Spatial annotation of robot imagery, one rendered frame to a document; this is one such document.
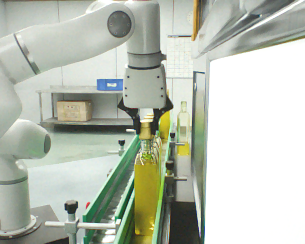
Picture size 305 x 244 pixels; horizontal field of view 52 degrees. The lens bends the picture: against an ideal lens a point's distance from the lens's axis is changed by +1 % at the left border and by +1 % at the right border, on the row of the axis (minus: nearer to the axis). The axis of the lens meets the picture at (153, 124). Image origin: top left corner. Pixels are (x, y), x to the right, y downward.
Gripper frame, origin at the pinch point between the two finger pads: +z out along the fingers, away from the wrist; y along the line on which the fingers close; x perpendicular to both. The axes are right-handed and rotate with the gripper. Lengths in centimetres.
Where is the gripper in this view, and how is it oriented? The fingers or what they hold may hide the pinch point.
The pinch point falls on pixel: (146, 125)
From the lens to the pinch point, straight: 75.7
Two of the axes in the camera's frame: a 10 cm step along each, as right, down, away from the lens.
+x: -0.9, 4.2, -9.0
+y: -10.0, -0.2, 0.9
